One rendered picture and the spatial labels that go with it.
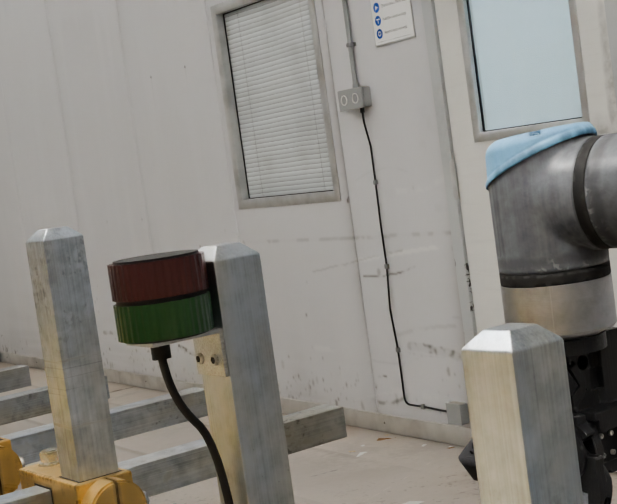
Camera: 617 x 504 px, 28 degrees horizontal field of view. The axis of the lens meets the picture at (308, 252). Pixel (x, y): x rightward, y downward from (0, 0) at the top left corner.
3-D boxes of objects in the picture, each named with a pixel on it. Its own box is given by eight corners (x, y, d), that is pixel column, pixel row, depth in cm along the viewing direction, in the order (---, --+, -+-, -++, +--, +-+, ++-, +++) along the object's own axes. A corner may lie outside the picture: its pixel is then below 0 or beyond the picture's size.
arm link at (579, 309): (558, 288, 97) (472, 288, 105) (566, 350, 97) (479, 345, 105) (634, 269, 102) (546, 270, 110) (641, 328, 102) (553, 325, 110)
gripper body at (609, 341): (655, 467, 104) (638, 324, 103) (585, 494, 99) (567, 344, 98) (585, 457, 110) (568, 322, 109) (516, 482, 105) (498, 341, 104)
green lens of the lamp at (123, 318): (184, 323, 82) (179, 289, 81) (233, 325, 77) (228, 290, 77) (101, 341, 78) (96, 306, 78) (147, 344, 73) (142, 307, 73)
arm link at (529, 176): (562, 124, 95) (456, 139, 102) (582, 286, 96) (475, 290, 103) (623, 116, 102) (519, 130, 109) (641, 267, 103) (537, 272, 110)
